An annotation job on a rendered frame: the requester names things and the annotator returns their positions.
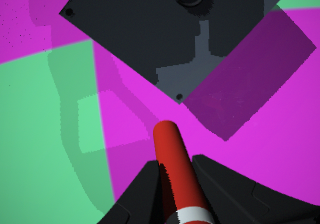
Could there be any red cylindrical peg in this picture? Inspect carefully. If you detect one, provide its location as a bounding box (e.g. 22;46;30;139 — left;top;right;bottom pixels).
153;120;215;224

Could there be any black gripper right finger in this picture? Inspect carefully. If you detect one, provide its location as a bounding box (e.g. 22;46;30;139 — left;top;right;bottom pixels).
192;155;320;224

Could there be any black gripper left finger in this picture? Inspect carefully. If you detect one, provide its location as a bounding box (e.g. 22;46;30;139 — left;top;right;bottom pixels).
97;160;165;224

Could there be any dark grey panel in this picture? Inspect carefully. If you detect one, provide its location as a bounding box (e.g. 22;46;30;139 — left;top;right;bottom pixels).
60;0;280;104

